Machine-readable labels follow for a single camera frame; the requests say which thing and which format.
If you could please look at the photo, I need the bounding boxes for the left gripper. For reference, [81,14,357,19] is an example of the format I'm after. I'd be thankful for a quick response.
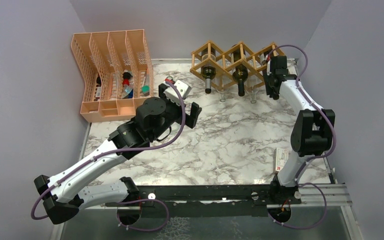
[150,84,202,141]

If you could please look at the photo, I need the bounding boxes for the green bottle silver cap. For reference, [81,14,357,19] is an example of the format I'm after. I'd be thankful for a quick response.
[200,47,216,94]
[259,47,281,100]

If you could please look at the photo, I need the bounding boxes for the squat clear glass bottle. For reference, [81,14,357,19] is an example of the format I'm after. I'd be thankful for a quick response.
[164,76,176,88]

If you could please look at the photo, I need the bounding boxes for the green bottle black cap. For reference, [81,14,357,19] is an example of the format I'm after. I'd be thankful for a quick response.
[231,44,248,97]

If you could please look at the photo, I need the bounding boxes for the green bottle silver cap front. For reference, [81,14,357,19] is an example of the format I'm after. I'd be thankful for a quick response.
[200,47,216,94]

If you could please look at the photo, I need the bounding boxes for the slim clear glass bottle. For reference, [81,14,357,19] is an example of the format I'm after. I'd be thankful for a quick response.
[245,77,261,104]

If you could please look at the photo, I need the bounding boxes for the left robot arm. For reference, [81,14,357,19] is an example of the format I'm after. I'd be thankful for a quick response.
[34,80,202,225]

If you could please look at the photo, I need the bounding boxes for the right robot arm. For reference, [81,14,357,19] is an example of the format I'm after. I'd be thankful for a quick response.
[263,55,335,204]

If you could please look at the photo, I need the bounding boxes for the wooden lattice wine rack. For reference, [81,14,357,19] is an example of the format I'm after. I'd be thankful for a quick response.
[190,40,285,91]

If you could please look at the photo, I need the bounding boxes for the small items in organizer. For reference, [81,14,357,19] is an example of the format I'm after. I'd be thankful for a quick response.
[92,70,150,102]

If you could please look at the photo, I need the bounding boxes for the peach plastic file organizer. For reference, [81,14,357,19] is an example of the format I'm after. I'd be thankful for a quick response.
[71,29,155,123]

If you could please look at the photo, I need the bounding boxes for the small white red box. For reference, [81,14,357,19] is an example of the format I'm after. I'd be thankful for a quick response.
[274,148,289,173]

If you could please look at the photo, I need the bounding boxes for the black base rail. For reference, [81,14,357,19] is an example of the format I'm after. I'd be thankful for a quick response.
[105,184,302,218]

